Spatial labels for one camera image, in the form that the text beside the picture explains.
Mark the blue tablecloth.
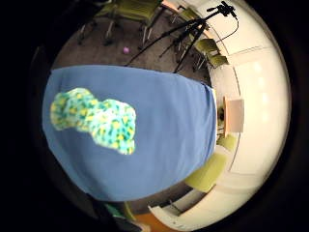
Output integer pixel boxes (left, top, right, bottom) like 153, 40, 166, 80
42, 65, 218, 202

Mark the green yellow spotted soft toy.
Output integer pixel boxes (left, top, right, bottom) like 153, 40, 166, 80
49, 87, 137, 156

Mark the green chair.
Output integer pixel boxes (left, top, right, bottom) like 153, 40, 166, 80
192, 53, 230, 73
183, 152, 229, 193
176, 38, 220, 64
76, 0, 163, 46

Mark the light wooden table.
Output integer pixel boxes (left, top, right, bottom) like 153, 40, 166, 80
160, 0, 187, 14
221, 96, 245, 134

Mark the black camera tripod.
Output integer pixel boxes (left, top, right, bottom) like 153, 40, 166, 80
125, 13, 226, 74

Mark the black cable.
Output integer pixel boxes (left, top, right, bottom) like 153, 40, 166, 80
214, 14, 240, 44

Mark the black camera on tripod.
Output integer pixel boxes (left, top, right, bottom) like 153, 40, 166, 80
206, 0, 238, 18

